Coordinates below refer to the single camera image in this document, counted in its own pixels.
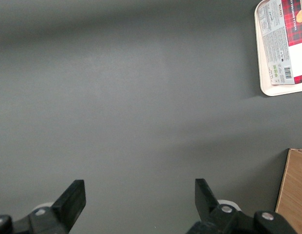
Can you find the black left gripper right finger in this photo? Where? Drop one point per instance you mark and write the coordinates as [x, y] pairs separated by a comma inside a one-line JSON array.
[[207, 207]]

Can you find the wooden drawer cabinet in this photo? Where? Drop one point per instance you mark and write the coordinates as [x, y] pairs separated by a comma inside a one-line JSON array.
[[294, 195]]

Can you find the red tartan cookie box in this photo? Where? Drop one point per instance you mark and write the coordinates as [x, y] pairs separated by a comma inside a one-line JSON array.
[[277, 44]]

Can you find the cream plastic tray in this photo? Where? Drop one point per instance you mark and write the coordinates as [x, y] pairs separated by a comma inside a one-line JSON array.
[[260, 73]]

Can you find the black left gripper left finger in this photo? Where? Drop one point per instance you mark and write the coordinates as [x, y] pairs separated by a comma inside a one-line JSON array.
[[65, 204]]

